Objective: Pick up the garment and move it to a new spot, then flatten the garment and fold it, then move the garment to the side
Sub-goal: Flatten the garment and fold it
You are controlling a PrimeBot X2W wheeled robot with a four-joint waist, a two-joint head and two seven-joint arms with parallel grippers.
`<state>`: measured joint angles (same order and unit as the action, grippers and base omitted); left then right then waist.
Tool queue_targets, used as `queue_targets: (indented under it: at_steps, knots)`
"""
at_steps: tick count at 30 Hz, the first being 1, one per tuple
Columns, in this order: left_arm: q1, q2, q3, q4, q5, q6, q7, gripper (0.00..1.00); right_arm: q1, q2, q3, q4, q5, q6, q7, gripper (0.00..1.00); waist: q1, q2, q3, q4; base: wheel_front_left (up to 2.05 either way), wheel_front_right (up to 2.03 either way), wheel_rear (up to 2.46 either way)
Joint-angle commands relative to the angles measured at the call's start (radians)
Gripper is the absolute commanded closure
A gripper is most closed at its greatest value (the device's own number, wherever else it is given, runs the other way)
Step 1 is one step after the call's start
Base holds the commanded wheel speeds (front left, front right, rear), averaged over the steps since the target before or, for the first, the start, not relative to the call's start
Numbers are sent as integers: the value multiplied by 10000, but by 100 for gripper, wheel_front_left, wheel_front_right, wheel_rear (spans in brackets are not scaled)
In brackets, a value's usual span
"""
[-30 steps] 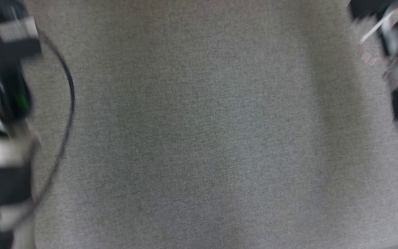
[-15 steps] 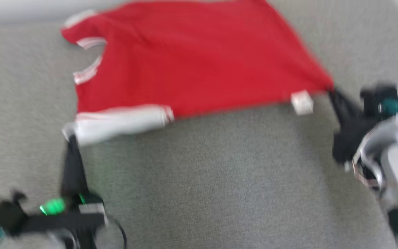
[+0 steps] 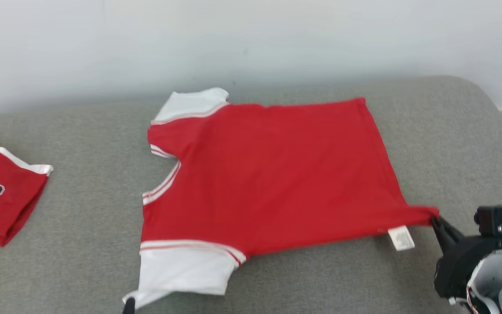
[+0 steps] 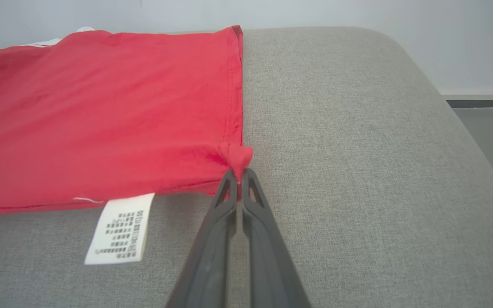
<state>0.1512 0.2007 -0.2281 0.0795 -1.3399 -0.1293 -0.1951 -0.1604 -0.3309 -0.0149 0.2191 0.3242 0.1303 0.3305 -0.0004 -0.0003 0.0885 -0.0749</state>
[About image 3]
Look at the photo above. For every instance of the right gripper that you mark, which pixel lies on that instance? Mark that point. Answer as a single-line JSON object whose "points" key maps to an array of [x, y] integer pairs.
{"points": [[460, 266]]}

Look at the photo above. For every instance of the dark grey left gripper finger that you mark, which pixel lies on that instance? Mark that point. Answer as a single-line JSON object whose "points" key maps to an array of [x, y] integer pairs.
{"points": [[129, 306]]}

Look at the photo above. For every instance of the red shorts with number print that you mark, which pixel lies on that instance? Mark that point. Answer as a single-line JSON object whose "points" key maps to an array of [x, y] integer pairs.
{"points": [[7, 218]]}

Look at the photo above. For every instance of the red shirt with white sleeves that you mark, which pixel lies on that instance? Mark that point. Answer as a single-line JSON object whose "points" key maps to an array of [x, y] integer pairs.
{"points": [[277, 174]]}

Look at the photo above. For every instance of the grey fabric sofa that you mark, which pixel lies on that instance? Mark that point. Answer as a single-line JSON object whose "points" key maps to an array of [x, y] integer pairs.
{"points": [[81, 226]]}

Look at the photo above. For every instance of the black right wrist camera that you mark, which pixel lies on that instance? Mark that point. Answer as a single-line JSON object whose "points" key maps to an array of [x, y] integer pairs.
{"points": [[493, 220]]}

